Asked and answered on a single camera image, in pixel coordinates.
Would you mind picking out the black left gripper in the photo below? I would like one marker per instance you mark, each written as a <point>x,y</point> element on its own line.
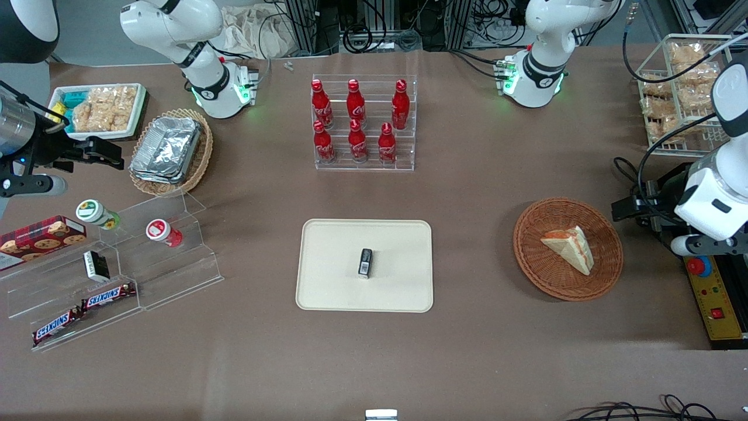
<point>667,194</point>

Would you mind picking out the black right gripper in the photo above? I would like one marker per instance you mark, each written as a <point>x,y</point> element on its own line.
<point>48,149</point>

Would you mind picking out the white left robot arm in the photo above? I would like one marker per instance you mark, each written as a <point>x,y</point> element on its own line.
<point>540,58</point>

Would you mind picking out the white rectangular snack tray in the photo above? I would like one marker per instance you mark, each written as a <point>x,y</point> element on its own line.
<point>137,111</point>

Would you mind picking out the dark brown tray base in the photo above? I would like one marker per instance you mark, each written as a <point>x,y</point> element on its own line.
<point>146,108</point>

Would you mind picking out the triangular wrapped sandwich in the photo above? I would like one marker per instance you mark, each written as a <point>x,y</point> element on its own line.
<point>570,248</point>

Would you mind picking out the oval light wicker basket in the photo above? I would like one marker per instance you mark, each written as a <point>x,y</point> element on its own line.
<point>201,158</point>

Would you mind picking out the round brown wicker basket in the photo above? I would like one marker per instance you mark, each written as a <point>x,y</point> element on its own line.
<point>537,263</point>

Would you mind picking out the beige plastic serving tray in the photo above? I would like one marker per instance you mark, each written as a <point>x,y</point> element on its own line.
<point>327,269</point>

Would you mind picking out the clear bag of crackers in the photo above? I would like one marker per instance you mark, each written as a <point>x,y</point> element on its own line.
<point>125,105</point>
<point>106,108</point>
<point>85,117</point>

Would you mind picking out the yellow snack packet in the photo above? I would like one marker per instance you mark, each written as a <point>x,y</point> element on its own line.
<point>57,114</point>

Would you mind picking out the green sunflower lid cup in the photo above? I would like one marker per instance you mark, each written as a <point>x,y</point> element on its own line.
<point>93,211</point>

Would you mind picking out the teal snack packet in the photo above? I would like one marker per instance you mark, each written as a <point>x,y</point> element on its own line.
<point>73,98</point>

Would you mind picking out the stack of foil trays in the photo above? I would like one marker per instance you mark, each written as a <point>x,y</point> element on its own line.
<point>166,149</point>

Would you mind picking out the clear bag of fried snacks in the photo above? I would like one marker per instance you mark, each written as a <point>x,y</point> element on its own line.
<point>692,100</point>
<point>657,88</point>
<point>700,75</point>
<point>688,54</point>
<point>660,120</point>

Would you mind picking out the red lid cup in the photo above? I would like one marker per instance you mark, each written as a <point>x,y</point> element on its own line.
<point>159,229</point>

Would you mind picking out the red tartan cookie box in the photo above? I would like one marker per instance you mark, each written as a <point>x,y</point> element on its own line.
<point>41,240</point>

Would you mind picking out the black and white small box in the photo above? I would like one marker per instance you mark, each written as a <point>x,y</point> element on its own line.
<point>96,266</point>

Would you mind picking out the yellow emergency stop panel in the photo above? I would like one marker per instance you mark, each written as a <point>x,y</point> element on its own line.
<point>716,304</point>

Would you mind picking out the clear acrylic step display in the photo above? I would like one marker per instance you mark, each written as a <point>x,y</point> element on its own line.
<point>169,275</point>

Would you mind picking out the Snickers chocolate bar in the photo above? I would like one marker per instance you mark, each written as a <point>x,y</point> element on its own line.
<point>57,326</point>
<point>108,296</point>

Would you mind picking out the beige cloth bag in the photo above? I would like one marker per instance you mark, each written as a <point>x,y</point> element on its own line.
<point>257,32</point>

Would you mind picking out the red cola bottle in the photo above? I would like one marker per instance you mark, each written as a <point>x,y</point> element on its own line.
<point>357,145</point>
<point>387,147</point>
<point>355,105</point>
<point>400,108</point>
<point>323,146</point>
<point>322,105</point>

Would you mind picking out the clear acrylic bottle rack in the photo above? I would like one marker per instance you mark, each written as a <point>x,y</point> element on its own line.
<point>374,164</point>

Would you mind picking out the small silver box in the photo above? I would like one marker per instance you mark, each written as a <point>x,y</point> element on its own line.
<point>381,415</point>

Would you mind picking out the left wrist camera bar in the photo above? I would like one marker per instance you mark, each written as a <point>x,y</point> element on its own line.
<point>704,245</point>

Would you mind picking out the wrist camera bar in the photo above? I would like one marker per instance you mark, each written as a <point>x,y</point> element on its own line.
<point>704,245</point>
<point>32,185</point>

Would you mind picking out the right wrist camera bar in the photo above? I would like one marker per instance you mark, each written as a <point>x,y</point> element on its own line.
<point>32,185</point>

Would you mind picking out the aluminium frame rack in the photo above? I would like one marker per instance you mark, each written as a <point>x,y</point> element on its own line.
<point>304,26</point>

